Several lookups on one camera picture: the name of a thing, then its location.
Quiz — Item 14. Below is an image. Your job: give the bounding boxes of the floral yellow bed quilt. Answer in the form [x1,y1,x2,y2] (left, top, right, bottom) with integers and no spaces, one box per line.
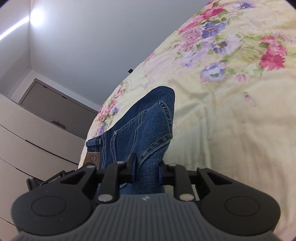
[87,1,295,240]

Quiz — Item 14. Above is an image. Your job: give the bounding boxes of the blue denim jeans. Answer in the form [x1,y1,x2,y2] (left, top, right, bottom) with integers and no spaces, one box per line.
[86,86,175,195]

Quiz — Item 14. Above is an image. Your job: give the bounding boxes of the grey door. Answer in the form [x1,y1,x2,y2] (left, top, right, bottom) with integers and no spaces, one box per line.
[18,78,97,139]

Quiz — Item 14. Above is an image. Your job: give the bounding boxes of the beige wardrobe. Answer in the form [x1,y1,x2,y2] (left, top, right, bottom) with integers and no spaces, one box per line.
[1,95,85,240]

